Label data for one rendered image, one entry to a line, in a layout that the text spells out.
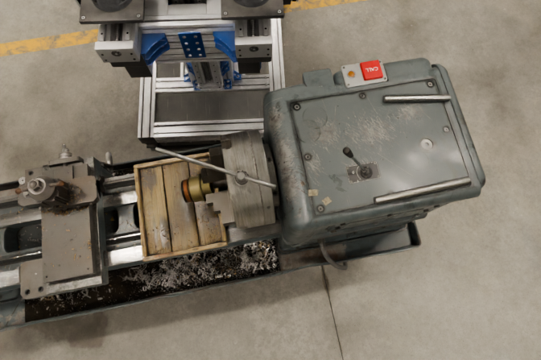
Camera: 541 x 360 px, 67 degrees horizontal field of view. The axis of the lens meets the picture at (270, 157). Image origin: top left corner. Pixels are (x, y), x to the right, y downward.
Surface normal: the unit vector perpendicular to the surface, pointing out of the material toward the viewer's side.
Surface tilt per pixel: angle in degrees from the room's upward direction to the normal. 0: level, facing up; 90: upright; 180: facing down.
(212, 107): 0
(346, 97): 0
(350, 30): 0
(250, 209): 51
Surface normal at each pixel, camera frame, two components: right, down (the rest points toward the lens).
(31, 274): 0.02, -0.30
